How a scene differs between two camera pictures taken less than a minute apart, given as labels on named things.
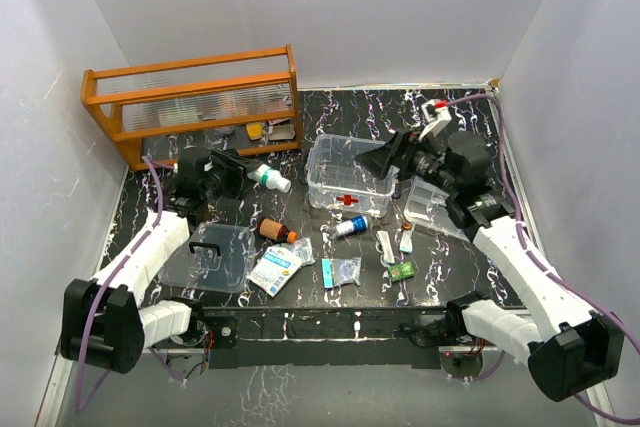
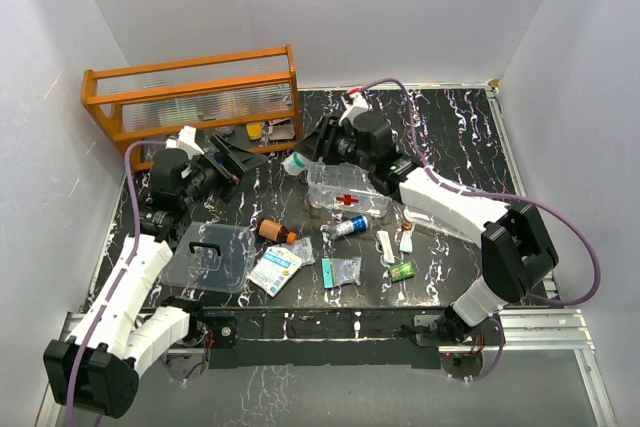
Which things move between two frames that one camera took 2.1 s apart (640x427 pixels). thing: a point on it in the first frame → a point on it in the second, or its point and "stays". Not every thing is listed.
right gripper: (399, 153) → (319, 145)
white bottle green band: (270, 178) → (294, 163)
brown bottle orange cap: (276, 231) stays
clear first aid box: (340, 182) stays
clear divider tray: (427, 206) stays
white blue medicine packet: (274, 270) stays
